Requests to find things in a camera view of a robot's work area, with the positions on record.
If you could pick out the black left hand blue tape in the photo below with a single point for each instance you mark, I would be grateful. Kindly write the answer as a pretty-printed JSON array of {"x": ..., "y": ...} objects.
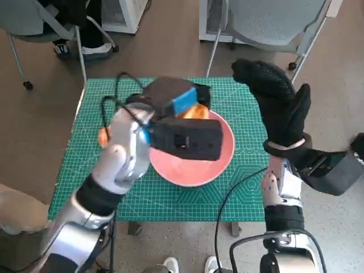
[{"x": 165, "y": 96}]

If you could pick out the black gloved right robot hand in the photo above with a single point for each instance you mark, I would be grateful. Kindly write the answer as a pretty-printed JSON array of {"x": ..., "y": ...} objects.
[{"x": 281, "y": 105}]

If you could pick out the rectangular toy bread loaf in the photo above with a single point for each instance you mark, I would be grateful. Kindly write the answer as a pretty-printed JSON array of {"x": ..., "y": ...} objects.
[{"x": 196, "y": 112}]

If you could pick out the round toy bread bun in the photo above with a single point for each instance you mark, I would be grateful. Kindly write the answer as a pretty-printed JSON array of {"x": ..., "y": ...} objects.
[{"x": 104, "y": 138}]

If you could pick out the pink bowl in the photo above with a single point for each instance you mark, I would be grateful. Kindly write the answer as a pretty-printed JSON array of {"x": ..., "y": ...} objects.
[{"x": 199, "y": 173}]

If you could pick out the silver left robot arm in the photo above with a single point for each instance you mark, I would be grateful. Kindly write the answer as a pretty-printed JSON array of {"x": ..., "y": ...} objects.
[{"x": 119, "y": 159}]

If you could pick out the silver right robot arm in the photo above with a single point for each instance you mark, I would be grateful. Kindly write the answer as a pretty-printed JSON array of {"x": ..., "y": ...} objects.
[{"x": 284, "y": 210}]

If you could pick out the grey mesh office chair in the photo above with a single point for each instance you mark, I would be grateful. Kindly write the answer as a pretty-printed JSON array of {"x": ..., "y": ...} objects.
[
  {"x": 270, "y": 20},
  {"x": 22, "y": 17}
]

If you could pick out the white perforated cabinet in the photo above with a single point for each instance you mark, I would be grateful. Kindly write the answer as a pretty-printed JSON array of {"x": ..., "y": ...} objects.
[
  {"x": 122, "y": 14},
  {"x": 213, "y": 17}
]

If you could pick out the person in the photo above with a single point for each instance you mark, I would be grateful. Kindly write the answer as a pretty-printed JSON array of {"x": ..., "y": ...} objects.
[
  {"x": 17, "y": 210},
  {"x": 91, "y": 28}
]

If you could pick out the green cutting mat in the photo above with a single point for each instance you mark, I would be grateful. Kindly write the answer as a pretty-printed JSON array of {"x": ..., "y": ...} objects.
[{"x": 170, "y": 204}]

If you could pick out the white shoe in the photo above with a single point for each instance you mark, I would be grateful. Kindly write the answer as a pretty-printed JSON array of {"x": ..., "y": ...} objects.
[
  {"x": 212, "y": 264},
  {"x": 171, "y": 265}
]

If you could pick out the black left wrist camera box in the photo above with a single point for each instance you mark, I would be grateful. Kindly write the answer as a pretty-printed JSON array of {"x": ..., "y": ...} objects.
[{"x": 193, "y": 139}]

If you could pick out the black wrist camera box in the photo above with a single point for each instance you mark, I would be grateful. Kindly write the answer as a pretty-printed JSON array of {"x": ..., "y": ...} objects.
[
  {"x": 335, "y": 176},
  {"x": 193, "y": 139}
]

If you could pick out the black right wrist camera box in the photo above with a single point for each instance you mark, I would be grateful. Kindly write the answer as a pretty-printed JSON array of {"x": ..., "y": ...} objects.
[{"x": 335, "y": 176}]

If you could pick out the black table leg bracket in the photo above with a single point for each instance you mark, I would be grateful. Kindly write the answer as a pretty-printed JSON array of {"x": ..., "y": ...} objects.
[
  {"x": 134, "y": 228},
  {"x": 235, "y": 229}
]

